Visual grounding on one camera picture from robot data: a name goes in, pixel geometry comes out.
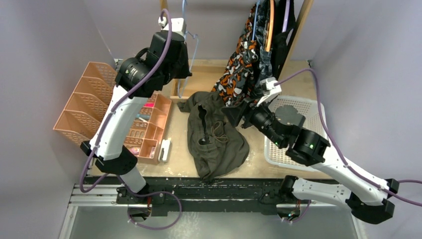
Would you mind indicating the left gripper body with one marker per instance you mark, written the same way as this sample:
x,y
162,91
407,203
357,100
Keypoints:
x,y
178,70

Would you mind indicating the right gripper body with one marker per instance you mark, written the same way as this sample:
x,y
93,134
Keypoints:
x,y
258,116

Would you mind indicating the olive green shorts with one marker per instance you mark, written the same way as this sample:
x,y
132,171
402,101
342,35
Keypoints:
x,y
216,146

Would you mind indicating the blue wire hanger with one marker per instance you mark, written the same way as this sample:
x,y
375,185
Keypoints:
x,y
192,42

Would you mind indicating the white stapler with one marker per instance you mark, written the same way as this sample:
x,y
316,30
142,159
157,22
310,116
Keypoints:
x,y
164,150

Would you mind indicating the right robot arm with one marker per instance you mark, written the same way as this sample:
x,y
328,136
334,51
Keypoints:
x,y
366,195

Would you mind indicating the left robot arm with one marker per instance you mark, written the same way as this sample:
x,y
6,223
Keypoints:
x,y
137,79

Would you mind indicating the orange camouflage shorts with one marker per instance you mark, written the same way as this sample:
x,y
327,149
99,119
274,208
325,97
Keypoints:
x,y
237,81

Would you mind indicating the grey camouflage shorts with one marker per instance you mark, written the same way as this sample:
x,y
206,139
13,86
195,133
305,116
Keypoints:
x,y
263,68

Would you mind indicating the orange hanger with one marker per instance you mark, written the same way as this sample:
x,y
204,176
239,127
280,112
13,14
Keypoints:
x,y
270,26

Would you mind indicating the purple hanger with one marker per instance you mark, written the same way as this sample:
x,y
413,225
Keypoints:
x,y
286,16

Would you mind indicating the pink highlighter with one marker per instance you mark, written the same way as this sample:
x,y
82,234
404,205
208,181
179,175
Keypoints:
x,y
149,105

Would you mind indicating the white plastic basket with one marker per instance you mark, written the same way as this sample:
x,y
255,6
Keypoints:
x,y
297,134

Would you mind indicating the blue marker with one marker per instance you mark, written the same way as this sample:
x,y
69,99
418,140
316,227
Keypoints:
x,y
144,118

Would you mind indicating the black garment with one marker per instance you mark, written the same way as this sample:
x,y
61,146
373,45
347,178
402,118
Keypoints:
x,y
279,46

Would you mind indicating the staples box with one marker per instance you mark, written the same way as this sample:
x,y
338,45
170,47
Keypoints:
x,y
152,152

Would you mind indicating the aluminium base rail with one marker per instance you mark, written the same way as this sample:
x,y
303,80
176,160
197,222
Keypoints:
x,y
171,194

